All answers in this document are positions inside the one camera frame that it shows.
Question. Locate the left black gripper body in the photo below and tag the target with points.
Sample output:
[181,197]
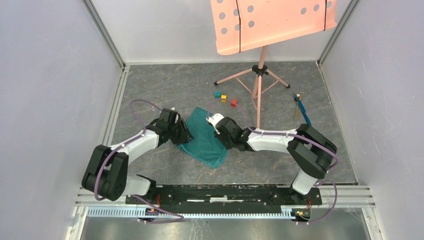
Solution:
[179,133]

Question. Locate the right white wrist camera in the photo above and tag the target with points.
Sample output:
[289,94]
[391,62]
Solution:
[214,120]

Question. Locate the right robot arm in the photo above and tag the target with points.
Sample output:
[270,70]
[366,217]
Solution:
[313,152]

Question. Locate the teal cloth napkin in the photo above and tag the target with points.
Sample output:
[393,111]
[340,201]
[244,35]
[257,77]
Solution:
[204,146]

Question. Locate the pink music stand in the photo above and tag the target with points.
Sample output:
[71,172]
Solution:
[242,25]

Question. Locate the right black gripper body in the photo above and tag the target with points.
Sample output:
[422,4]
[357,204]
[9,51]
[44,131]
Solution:
[227,142]

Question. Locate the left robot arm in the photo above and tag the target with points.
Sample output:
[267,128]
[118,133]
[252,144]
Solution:
[107,175]

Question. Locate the red cube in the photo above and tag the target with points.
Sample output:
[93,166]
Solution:
[233,103]

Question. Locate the gold spoon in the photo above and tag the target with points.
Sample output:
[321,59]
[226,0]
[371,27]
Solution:
[297,98]

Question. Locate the yellow cube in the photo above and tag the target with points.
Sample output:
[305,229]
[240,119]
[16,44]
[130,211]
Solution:
[223,98]

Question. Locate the blue handled utensil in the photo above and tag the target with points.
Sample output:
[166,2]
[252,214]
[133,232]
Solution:
[304,113]

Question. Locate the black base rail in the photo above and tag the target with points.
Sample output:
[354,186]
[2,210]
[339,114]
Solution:
[224,200]

